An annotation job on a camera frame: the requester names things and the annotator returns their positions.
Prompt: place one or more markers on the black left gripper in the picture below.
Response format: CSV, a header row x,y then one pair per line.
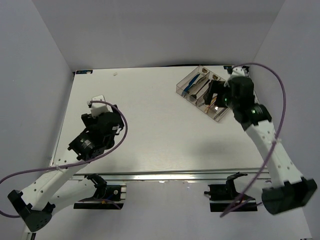
x,y
89,121

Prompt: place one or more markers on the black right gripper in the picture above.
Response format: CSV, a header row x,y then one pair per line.
x,y
215,87

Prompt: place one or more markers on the black steak knife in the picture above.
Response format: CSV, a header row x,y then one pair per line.
x,y
195,85

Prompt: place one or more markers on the orange chopstick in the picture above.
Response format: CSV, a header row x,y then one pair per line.
x,y
212,103

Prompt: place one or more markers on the black spoon long handle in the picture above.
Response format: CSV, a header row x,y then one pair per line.
x,y
193,97

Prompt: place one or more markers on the blue knife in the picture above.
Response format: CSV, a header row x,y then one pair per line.
x,y
191,82

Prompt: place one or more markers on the green handled fork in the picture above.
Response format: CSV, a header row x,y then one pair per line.
x,y
220,113

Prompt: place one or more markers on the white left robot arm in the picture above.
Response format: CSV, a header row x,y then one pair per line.
x,y
37,203

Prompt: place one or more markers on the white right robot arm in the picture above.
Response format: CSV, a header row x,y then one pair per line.
x,y
289,189

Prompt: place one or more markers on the smoky clear divided organizer tray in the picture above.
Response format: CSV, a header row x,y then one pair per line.
x,y
199,103

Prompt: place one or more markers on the right blue corner marker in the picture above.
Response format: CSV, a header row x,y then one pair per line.
x,y
227,67

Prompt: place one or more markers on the blue corner marker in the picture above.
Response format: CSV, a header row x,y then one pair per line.
x,y
84,72
227,67

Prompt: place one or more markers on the left blue corner marker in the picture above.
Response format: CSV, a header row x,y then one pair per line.
x,y
84,72

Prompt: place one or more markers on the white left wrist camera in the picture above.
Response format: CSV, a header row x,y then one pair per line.
x,y
97,108

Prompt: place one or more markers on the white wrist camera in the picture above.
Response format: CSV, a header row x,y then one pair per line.
x,y
236,72
97,108

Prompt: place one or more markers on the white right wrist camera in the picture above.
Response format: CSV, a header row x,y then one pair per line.
x,y
236,72

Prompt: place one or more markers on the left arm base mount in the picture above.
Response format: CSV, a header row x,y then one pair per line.
x,y
106,196

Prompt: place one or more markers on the aluminium table edge rail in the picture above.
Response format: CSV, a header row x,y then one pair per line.
x,y
197,175

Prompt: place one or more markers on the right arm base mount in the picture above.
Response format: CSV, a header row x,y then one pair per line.
x,y
222,194

